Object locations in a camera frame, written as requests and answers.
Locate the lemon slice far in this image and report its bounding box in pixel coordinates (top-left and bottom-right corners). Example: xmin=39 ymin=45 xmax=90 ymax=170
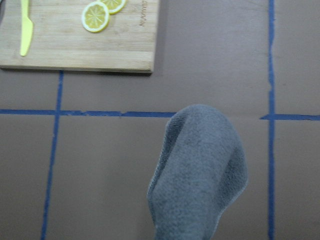
xmin=100 ymin=0 xmax=127 ymax=15

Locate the grey pink cleaning cloth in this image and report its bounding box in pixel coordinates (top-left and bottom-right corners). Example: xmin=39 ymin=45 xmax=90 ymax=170
xmin=147 ymin=104 xmax=248 ymax=240

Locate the yellow plastic knife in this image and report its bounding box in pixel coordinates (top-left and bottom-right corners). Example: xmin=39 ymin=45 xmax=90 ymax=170
xmin=20 ymin=0 xmax=34 ymax=57

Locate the lemon slice near knife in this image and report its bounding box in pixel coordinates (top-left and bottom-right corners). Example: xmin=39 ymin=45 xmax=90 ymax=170
xmin=81 ymin=1 xmax=110 ymax=33

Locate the bamboo cutting board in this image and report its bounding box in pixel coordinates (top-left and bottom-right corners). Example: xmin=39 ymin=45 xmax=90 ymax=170
xmin=0 ymin=0 xmax=160 ymax=73

